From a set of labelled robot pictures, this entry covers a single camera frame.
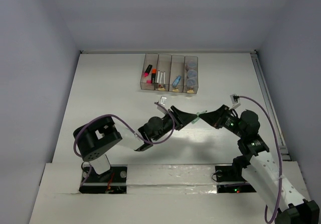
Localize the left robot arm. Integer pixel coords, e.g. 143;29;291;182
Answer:
73;103;198;181

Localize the blue utility knife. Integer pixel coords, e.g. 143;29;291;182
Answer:
172;75;181;87

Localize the red-capped white pen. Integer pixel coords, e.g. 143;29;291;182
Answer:
158;72;164;84

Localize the pink highlighter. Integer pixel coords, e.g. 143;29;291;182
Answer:
143;64;153;77

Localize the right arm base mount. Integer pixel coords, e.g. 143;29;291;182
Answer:
212;165;256;194

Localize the aluminium rail right edge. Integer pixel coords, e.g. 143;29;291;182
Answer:
250;51;292;161

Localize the blue-capped white pen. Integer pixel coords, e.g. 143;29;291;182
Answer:
156;70;161;83

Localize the black-capped white pen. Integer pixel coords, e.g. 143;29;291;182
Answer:
162;72;166;84

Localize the clear four-compartment organizer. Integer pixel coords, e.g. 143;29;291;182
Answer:
140;53;199;94

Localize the paper clip jar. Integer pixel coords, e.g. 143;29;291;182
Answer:
186;60;198;69
187;69;198;78
186;78;198;87

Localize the orange highlighter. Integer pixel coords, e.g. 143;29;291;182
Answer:
151;68;157;83

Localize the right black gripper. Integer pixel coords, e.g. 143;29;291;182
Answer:
198;104;245;138

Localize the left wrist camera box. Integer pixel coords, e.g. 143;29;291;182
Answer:
155;96;167;107

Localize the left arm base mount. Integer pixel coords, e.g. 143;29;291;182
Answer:
79;163;127;194

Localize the green utility knife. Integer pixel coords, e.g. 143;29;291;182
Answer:
191;110;207;124

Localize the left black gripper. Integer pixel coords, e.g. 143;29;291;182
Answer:
152;106;196;141

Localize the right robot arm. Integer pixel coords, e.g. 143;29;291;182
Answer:
199;105;320;223

